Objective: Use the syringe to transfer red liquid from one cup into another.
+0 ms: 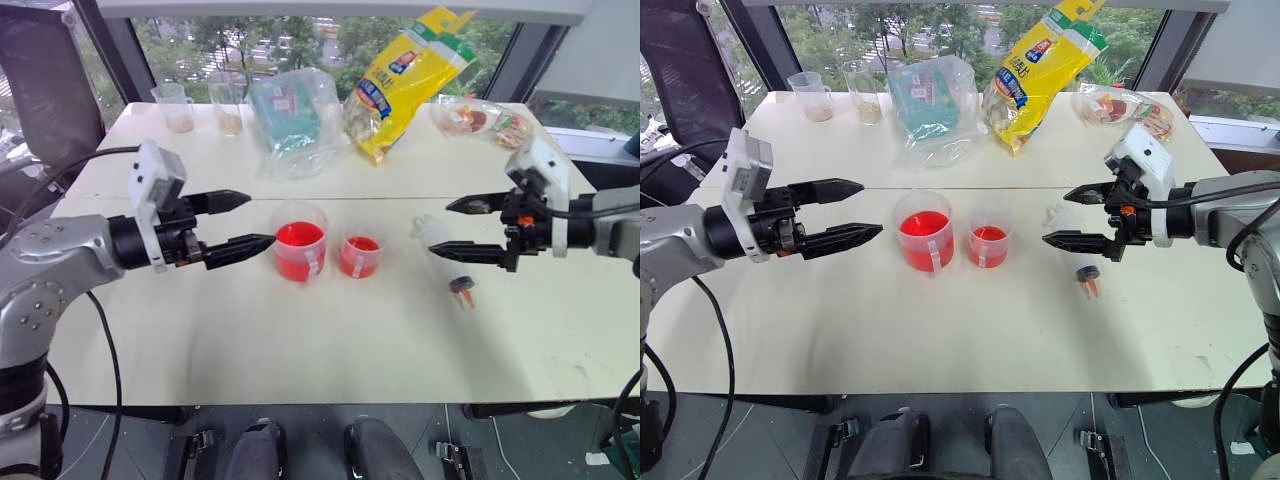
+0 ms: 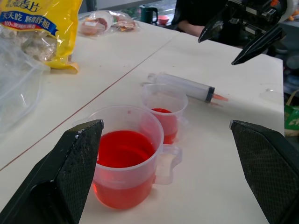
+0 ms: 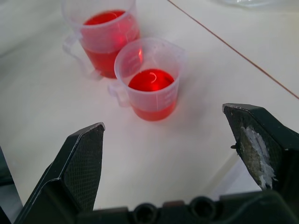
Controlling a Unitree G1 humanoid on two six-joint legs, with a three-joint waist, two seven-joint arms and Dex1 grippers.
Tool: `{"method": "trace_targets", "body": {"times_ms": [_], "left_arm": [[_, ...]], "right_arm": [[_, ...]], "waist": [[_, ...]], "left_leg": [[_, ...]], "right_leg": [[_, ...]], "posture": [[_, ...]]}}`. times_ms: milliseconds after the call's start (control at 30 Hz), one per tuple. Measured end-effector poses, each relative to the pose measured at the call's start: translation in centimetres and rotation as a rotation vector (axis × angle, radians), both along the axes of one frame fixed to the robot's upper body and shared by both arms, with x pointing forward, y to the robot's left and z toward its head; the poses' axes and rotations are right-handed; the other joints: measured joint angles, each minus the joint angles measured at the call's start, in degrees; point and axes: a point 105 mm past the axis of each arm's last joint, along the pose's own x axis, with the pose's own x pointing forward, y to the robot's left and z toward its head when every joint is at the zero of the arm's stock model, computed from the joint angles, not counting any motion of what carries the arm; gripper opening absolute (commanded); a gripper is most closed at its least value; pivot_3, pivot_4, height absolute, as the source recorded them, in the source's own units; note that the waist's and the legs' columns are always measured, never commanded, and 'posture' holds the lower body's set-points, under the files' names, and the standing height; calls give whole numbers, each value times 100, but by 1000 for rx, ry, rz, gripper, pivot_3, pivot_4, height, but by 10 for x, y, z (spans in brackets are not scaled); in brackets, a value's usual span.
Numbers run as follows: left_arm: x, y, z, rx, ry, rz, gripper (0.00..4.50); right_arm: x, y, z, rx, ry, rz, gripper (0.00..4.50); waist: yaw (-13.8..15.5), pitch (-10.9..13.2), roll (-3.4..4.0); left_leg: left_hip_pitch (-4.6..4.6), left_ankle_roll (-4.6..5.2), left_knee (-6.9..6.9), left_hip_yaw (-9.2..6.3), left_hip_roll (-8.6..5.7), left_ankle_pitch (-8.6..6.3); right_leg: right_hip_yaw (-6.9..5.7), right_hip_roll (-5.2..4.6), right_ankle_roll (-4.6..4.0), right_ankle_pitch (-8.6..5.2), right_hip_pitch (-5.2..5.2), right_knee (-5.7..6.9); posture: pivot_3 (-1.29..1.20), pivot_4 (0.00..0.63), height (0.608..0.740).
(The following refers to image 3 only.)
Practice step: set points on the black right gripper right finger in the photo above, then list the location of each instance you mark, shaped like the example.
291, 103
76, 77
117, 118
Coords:
261, 144

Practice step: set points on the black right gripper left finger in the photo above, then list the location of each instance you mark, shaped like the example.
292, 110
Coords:
77, 168

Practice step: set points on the small clear measuring cup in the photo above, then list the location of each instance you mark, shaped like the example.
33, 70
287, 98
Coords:
151, 81

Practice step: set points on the large clear measuring cup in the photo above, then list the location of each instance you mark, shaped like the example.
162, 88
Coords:
109, 37

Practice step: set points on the clear plastic object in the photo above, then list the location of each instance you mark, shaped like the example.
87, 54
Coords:
252, 2

